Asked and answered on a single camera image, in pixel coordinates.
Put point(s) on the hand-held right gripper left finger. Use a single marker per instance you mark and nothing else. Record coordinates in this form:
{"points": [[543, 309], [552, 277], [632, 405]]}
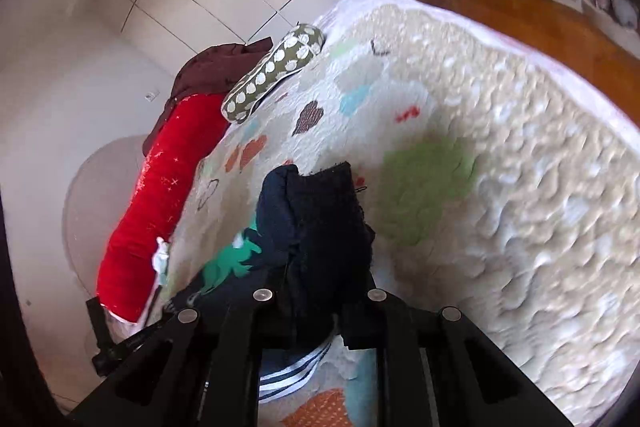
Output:
{"points": [[235, 327]]}

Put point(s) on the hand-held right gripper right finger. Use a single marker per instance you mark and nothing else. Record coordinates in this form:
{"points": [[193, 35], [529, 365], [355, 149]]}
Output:
{"points": [[400, 332]]}

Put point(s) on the dark pants with white stripes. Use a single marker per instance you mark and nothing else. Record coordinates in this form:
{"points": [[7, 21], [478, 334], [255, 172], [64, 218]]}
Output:
{"points": [[320, 247]]}

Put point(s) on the dark cloth with green print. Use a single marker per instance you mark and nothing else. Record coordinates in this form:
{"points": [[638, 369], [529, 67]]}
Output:
{"points": [[225, 259]]}

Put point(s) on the white rounded headboard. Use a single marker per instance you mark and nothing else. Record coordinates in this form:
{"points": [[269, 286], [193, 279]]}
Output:
{"points": [[95, 207]]}

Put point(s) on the red bolster pillow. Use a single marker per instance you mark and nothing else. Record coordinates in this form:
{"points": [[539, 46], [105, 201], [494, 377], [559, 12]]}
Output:
{"points": [[160, 187]]}

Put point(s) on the printed quilted blanket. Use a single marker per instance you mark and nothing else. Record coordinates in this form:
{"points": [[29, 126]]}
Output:
{"points": [[500, 157]]}

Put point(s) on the dark brown cloth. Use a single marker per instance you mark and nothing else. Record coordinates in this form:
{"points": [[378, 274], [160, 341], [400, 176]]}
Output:
{"points": [[210, 67]]}

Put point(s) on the green polka dot pillow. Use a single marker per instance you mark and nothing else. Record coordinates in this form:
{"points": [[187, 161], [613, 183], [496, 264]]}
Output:
{"points": [[272, 67]]}

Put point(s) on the white wall socket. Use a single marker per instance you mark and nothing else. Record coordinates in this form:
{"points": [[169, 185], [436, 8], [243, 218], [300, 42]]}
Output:
{"points": [[151, 96]]}

